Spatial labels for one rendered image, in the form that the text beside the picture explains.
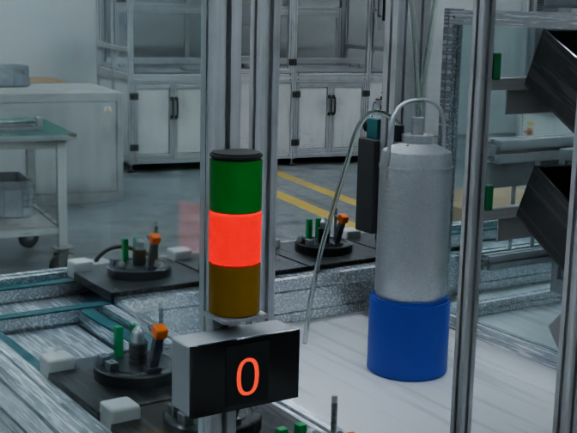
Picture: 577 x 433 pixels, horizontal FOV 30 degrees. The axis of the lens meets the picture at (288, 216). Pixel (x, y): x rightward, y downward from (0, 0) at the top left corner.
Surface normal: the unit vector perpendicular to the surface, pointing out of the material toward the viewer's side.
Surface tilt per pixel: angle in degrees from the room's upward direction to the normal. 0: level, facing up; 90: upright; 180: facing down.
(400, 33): 90
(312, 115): 90
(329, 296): 90
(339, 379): 0
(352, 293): 90
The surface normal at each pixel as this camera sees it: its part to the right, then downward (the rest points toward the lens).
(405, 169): -0.35, 0.18
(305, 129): 0.40, 0.19
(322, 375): 0.02, -0.98
